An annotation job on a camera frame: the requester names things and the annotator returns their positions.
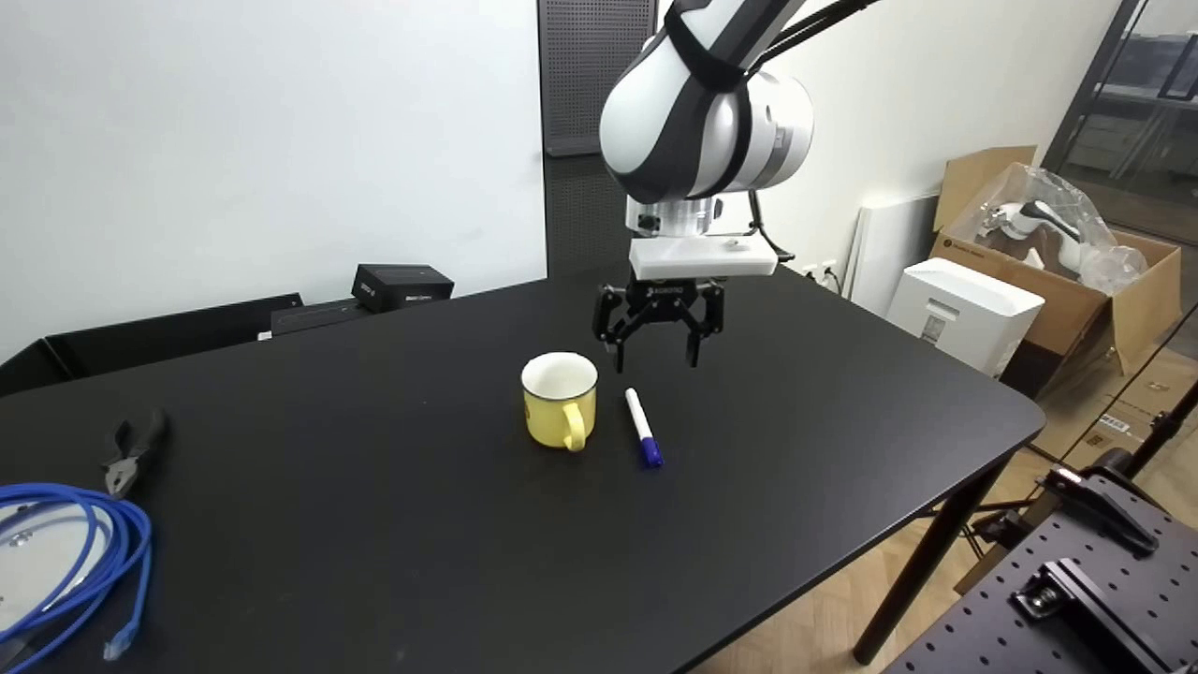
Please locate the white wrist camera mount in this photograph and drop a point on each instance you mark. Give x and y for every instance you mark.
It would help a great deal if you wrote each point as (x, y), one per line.
(701, 261)

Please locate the clear plastic wrap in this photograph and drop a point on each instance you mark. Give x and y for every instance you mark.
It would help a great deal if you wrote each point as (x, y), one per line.
(1026, 202)

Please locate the dark vertical pillar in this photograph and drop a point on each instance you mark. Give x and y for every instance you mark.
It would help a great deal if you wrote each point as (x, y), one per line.
(582, 53)

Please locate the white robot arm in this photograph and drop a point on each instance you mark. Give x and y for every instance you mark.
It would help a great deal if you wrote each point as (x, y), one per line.
(694, 134)

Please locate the small black box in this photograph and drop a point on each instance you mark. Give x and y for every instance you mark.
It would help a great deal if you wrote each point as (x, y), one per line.
(393, 287)

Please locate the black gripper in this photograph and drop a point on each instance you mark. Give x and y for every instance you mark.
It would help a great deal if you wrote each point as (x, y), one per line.
(623, 307)

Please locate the white blue-capped marker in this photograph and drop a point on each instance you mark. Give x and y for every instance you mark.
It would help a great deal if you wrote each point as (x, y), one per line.
(645, 436)

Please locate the black table leg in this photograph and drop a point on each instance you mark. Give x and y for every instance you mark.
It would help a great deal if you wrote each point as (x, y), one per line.
(922, 562)

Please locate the yellow enamel mug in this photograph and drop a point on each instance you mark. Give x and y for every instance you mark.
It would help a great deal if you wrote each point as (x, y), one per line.
(558, 397)

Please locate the black perforated breadboard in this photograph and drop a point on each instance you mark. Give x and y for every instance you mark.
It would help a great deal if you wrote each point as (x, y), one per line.
(1101, 586)

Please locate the white box device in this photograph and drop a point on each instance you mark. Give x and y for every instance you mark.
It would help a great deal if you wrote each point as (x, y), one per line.
(965, 314)

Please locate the white flat panel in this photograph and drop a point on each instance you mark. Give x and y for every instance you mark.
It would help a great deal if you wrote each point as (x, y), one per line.
(887, 232)

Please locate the black pliers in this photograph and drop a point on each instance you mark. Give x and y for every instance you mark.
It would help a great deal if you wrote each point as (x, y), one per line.
(131, 455)

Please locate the open cardboard box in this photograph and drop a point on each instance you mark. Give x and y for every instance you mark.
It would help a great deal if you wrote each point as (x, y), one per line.
(1075, 320)

